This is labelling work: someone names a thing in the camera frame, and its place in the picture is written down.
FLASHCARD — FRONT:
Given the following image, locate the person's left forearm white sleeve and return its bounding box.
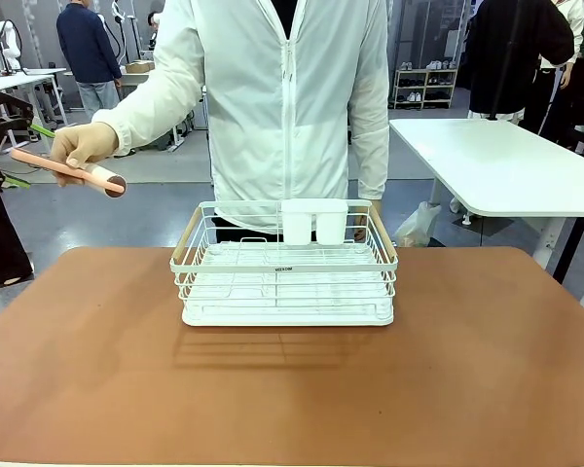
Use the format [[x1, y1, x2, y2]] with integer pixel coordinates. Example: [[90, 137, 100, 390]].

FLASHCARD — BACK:
[[348, 114, 390, 201]]

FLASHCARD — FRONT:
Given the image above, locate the person's right forearm white sleeve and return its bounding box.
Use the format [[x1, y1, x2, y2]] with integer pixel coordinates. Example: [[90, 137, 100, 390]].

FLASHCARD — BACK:
[[91, 57, 206, 153]]

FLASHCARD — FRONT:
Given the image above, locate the person's right hand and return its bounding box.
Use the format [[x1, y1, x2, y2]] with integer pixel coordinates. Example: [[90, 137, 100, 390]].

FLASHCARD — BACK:
[[50, 121, 121, 188]]

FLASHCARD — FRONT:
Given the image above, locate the person's left hand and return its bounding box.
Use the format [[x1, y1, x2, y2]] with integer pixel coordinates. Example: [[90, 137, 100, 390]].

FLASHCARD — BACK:
[[352, 198, 384, 243]]

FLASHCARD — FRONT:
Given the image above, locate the small white desk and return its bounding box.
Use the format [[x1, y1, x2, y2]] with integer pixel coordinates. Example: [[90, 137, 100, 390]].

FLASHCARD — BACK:
[[0, 67, 70, 148]]

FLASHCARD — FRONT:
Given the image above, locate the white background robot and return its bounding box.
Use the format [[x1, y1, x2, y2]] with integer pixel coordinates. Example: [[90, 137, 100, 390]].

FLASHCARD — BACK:
[[0, 18, 24, 75]]

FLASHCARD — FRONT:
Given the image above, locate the person in dark blue jacket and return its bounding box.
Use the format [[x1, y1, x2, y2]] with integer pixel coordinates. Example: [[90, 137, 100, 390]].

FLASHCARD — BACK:
[[55, 0, 125, 123]]

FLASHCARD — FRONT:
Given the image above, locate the person's white zip jacket torso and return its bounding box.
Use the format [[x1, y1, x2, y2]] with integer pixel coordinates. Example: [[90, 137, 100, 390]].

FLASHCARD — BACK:
[[151, 0, 390, 230]]

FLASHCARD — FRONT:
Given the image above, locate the white plastic cutlery holder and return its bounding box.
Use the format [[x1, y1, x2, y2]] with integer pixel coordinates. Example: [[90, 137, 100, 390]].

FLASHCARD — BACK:
[[280, 198, 349, 246]]

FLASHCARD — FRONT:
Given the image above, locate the white drip tray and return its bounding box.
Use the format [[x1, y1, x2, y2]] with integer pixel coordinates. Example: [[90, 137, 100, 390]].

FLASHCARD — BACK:
[[181, 241, 396, 328]]

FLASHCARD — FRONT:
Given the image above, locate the translucent plastic bag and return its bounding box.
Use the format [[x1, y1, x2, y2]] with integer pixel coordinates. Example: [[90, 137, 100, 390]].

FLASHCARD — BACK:
[[393, 200, 442, 249]]

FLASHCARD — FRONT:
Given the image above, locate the wooden shoe rack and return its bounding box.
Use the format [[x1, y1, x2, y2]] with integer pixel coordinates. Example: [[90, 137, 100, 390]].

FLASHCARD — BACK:
[[392, 67, 460, 111]]

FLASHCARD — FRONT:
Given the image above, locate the large white table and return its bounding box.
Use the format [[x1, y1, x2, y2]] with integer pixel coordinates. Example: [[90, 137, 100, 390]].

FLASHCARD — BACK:
[[388, 118, 584, 286]]

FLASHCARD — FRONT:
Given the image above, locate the black pole stand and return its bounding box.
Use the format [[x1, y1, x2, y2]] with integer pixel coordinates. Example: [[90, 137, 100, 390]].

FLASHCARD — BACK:
[[486, 0, 526, 122]]

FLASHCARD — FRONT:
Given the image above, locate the person in black coat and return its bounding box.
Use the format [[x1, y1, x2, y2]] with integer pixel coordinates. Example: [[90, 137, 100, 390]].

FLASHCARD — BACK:
[[465, 0, 576, 126]]

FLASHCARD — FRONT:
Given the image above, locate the person in white top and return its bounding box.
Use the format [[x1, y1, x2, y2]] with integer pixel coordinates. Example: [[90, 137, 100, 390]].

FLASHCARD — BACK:
[[523, 0, 584, 136]]

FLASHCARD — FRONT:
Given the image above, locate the white wire dish rack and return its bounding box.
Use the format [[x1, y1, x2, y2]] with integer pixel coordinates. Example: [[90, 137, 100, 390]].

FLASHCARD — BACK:
[[168, 198, 400, 326]]

